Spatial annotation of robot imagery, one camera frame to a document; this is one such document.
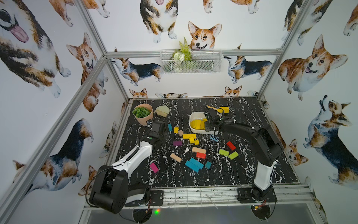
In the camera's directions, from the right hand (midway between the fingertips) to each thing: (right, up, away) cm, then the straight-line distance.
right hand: (207, 124), depth 96 cm
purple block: (-20, -13, 0) cm, 24 cm away
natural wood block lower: (-21, -20, -8) cm, 30 cm away
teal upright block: (-26, -3, +5) cm, 27 cm away
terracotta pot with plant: (-44, +8, 0) cm, 45 cm away
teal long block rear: (-8, -23, -10) cm, 26 cm away
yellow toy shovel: (+18, +11, +17) cm, 27 cm away
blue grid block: (+4, -9, -1) cm, 10 cm away
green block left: (+10, -18, -4) cm, 21 cm away
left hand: (-27, -3, -7) cm, 28 cm away
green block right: (+16, -19, -8) cm, 26 cm away
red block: (+15, -14, -3) cm, 21 cm away
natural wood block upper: (-7, -16, -4) cm, 18 cm away
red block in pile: (-5, -19, -6) cm, 21 cm away
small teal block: (-1, -24, -11) cm, 26 cm away
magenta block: (-34, -25, -12) cm, 44 cm away
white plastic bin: (-7, +6, +9) cm, 13 cm away
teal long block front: (-11, -24, -12) cm, 29 cm away
